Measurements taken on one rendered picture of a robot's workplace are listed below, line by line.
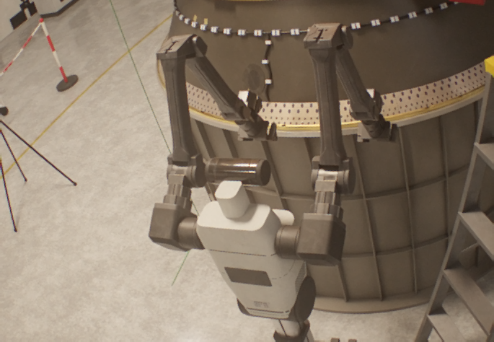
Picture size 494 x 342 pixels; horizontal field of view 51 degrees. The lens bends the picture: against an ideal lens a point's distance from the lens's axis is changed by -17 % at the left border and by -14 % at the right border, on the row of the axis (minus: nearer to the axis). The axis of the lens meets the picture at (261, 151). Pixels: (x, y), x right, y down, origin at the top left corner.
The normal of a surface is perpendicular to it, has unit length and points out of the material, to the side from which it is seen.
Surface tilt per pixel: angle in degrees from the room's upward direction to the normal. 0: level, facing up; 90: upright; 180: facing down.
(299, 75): 62
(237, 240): 90
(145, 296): 0
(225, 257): 90
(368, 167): 90
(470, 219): 0
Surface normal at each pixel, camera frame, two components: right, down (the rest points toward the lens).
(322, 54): -0.41, 0.29
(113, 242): -0.26, -0.77
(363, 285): -0.24, 0.63
